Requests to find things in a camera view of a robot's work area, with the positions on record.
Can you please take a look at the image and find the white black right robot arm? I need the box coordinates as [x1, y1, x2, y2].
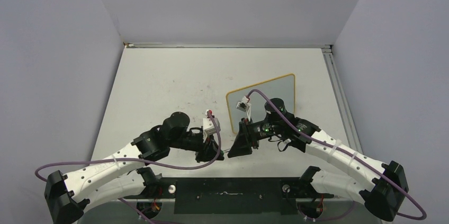
[227, 98, 409, 222]

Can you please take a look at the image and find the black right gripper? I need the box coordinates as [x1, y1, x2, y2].
[228, 118, 283, 158]

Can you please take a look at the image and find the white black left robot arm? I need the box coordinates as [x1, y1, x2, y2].
[44, 110, 224, 223]

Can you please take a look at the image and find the yellow framed whiteboard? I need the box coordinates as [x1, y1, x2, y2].
[225, 73, 297, 136]

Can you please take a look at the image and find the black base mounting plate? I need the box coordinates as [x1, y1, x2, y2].
[127, 177, 333, 214]

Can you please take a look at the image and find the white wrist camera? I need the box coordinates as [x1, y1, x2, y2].
[236, 96, 252, 121]
[202, 110, 221, 137]

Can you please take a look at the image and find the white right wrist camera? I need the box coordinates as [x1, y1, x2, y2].
[236, 96, 252, 121]

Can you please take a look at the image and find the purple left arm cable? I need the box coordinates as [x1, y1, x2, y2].
[34, 110, 222, 224]

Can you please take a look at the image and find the aluminium back rail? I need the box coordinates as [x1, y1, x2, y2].
[124, 43, 332, 49]

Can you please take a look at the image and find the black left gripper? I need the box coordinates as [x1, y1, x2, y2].
[168, 129, 224, 163]

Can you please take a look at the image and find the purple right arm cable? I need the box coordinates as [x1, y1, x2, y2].
[246, 89, 428, 221]

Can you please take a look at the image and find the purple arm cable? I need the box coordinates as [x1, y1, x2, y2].
[246, 89, 428, 221]
[34, 110, 222, 224]

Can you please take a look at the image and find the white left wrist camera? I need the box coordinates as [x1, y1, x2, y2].
[202, 110, 221, 137]

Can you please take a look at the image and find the aluminium right side rail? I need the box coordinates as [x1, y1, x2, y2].
[321, 46, 363, 153]

